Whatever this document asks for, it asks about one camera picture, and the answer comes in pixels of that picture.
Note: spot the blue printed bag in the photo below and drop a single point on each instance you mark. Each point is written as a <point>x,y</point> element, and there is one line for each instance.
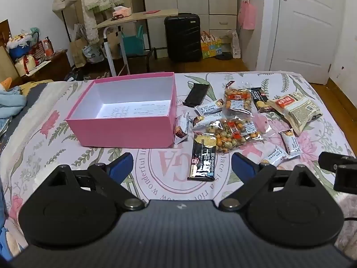
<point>93,53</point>

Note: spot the red booklet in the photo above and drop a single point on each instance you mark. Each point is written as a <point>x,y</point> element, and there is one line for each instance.
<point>152,12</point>

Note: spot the white plastic bag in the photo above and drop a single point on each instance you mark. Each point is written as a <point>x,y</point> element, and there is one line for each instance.
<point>235,46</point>

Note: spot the colourful gift bag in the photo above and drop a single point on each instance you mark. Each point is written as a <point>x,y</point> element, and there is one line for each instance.
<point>211,47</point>

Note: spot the folding side table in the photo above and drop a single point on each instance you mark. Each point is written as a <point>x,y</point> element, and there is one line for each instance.
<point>145,16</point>

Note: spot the pink hanging bag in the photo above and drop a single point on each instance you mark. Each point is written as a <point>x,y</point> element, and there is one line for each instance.
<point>247,16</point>

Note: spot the beige cracker packet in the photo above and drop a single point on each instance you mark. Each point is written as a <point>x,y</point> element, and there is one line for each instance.
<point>297,110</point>

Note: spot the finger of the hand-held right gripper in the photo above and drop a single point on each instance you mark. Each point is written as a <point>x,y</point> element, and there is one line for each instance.
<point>345,178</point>
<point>334,159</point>

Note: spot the clear mixed nut packet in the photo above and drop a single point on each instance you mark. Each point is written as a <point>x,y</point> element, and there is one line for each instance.
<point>231,134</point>
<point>237,100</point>

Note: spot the black suitcase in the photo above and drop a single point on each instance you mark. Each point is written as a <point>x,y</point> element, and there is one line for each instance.
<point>182,37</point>

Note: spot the pink tissue box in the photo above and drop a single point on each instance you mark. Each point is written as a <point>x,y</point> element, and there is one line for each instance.
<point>122,11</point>

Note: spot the long black snack packet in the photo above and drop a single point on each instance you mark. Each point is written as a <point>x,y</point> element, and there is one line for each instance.
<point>203,157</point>

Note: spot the pink cardboard box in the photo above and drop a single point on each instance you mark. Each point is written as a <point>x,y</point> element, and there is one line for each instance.
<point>125,128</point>

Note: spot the white snack bar packet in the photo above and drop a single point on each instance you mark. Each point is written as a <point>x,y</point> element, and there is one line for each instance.
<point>181,128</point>
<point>202,121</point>
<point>274,156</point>
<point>210,107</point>
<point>290,143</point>

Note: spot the light blue clothing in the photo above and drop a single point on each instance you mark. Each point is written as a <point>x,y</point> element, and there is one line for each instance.
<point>11,103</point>

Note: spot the black biscuit packet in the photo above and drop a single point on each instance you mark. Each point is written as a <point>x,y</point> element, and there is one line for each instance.
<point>259,100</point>

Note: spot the teal shopping bag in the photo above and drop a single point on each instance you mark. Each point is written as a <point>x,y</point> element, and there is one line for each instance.
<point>132,43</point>

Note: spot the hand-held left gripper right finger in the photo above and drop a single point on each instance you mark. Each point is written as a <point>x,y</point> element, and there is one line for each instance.
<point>243,168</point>

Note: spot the white door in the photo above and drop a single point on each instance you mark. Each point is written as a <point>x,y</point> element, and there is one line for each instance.
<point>304,33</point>

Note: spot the wooden nightstand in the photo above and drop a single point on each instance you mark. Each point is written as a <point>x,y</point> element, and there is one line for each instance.
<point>55,67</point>

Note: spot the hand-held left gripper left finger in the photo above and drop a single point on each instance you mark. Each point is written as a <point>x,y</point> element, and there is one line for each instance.
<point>121,165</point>

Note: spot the brown paper bag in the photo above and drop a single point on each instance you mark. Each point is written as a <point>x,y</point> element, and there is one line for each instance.
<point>78,51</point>

